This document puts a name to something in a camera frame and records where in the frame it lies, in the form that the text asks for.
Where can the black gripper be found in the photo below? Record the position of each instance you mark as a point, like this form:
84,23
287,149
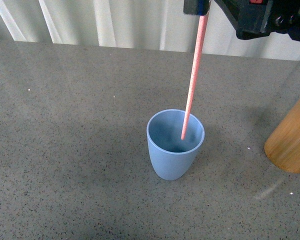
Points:
253,19

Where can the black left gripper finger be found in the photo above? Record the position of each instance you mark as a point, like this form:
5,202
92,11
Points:
196,7

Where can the pink chopstick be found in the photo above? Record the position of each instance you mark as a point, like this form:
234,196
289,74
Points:
201,31

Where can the blue plastic cup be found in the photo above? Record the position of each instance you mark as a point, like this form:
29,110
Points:
171,156

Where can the bamboo chopstick holder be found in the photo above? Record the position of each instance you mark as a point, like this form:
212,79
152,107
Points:
283,146

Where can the white curtain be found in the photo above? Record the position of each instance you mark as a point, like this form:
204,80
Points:
137,24

